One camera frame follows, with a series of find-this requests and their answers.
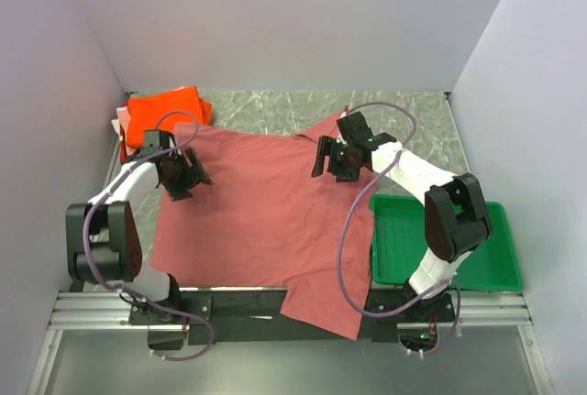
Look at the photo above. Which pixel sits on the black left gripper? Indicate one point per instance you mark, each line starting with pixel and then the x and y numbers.
pixel 193 175

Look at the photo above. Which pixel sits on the green plastic tray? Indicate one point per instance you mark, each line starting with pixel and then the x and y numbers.
pixel 399 244

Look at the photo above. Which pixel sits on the dusty pink t shirt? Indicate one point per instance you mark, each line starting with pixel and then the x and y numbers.
pixel 266 222

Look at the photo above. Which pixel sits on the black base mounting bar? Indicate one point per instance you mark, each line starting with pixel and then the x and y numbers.
pixel 254 316

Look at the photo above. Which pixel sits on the folded orange t shirt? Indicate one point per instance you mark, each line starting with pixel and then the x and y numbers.
pixel 163 111

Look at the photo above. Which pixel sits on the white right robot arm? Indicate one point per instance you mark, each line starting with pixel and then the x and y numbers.
pixel 456 217

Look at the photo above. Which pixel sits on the folded red shirt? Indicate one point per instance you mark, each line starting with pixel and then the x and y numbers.
pixel 122 152

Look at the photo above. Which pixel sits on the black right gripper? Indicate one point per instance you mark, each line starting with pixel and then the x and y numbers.
pixel 327 148

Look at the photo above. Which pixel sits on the folded pale pink shirt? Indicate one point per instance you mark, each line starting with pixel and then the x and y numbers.
pixel 121 124

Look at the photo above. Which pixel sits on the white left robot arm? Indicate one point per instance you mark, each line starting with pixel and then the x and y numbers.
pixel 102 239

